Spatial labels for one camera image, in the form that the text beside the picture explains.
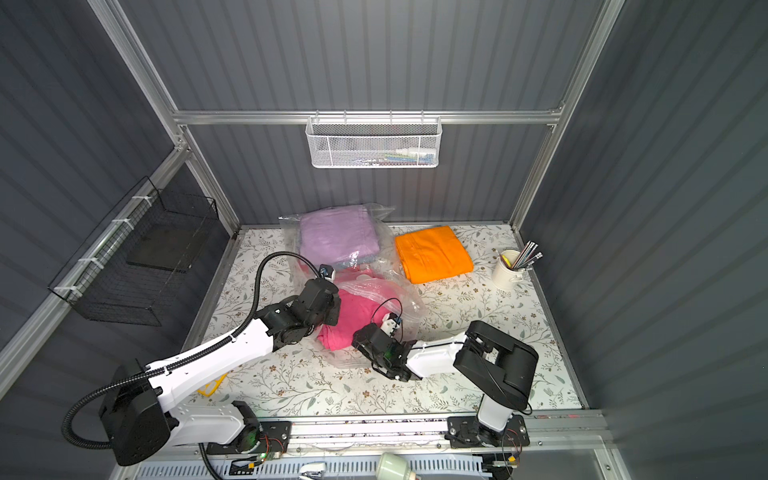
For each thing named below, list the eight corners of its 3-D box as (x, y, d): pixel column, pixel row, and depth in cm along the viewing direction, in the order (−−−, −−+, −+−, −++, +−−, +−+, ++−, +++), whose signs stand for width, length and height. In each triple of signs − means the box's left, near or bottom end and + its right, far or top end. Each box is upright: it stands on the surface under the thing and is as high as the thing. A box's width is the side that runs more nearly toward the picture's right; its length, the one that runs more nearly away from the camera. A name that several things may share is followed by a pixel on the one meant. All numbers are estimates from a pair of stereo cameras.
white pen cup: (493, 292, 103) (503, 272, 94) (487, 269, 109) (496, 248, 100) (514, 292, 103) (526, 272, 94) (506, 269, 109) (517, 248, 100)
